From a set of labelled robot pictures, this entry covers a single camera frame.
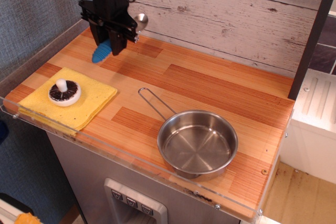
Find dark right upright post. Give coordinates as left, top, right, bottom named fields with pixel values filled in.
left=288, top=0, right=333, bottom=100

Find small steel pan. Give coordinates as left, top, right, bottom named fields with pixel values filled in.
left=138, top=87, right=239, bottom=182

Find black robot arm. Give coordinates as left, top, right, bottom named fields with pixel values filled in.
left=79, top=0, right=138, bottom=56

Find silver dispenser panel with buttons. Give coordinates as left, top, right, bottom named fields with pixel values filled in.
left=104, top=178, right=168, bottom=223

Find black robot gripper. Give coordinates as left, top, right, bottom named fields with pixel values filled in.
left=79, top=0, right=135, bottom=56

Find clear acrylic edge guard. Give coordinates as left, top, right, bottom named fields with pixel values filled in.
left=1, top=95, right=294, bottom=223

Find orange object bottom left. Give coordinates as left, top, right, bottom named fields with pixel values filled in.
left=14, top=212, right=41, bottom=224

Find blue handled metal spoon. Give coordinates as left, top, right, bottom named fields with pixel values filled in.
left=92, top=13, right=149, bottom=63

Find yellow folded cloth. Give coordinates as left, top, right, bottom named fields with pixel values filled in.
left=18, top=68, right=117, bottom=136

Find toy mushroom black white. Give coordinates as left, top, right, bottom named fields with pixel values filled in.
left=48, top=78, right=81, bottom=107

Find grey toy fridge cabinet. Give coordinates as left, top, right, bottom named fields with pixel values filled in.
left=48, top=133, right=240, bottom=223

